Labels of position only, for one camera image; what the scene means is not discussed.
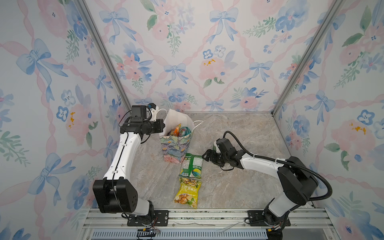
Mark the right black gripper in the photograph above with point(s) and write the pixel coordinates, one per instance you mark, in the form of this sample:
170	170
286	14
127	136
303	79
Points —
212	155

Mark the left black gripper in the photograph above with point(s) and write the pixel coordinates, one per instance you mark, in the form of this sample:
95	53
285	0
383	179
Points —
160	125

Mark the green snack bag back side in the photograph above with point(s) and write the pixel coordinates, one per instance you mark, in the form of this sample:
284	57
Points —
192	167

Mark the floral paper gift bag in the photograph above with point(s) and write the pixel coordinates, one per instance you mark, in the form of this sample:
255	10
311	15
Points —
174	149

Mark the yellow chips snack bag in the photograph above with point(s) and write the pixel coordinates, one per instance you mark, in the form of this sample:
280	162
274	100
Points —
188	192

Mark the orange Fox's fruits candy bag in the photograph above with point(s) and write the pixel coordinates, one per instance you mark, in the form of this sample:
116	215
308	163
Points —
175	131

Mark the teal pink Fox's candy bag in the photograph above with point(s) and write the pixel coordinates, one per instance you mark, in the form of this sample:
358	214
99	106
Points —
184	131

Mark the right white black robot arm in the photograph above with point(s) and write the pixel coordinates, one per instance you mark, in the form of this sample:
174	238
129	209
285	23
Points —
297	182

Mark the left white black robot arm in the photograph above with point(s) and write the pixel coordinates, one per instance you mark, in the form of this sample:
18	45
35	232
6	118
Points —
115	193

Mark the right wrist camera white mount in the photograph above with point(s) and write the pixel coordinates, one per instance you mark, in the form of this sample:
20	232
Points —
215	147

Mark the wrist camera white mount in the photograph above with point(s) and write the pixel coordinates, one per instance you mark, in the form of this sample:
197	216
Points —
215	147
153	108

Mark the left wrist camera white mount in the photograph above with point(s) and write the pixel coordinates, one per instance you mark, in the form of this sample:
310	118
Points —
153	108

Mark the aluminium front frame rail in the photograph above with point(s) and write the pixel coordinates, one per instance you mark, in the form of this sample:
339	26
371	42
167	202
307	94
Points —
209	224

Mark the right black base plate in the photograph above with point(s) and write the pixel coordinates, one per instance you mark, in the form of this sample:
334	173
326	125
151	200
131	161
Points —
258	218

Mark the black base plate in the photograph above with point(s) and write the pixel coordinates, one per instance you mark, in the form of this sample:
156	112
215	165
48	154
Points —
156	218
258	218

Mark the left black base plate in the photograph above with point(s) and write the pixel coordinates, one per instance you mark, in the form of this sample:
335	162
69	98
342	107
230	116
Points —
156	218

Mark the left corner aluminium post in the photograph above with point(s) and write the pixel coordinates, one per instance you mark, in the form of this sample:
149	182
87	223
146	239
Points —
95	34

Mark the corner aluminium post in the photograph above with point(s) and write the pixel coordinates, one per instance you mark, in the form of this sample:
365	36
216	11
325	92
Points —
95	34
328	19

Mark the right corner aluminium post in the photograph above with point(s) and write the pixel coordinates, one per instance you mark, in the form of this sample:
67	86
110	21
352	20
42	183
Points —
328	19

